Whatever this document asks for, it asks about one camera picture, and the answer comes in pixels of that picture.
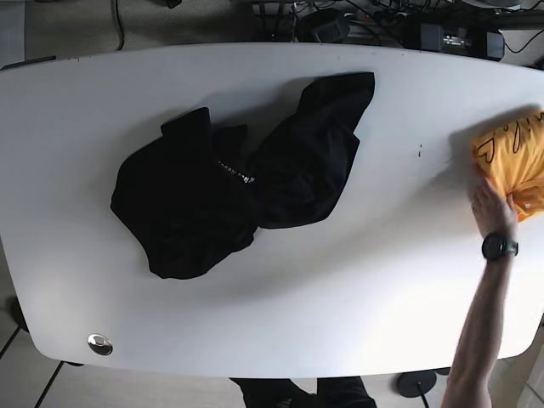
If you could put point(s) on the black trousers of person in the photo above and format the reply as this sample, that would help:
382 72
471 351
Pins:
331 392

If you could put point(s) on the black wrist watch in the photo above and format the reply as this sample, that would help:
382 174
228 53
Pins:
496 246

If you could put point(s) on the person's bare hand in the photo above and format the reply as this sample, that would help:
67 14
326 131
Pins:
493 212

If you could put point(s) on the person's bare forearm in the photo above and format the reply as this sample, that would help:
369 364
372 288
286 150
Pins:
480 341

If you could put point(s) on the orange T-shirt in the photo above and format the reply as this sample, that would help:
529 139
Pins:
511 158

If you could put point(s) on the black power adapter box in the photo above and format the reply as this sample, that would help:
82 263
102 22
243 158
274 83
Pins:
323 26

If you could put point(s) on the black round stand base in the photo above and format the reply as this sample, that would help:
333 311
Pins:
415 384

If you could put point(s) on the left silver table grommet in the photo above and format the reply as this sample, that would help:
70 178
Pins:
100 344

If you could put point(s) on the black T-shirt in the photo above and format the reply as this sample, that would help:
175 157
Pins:
193 196

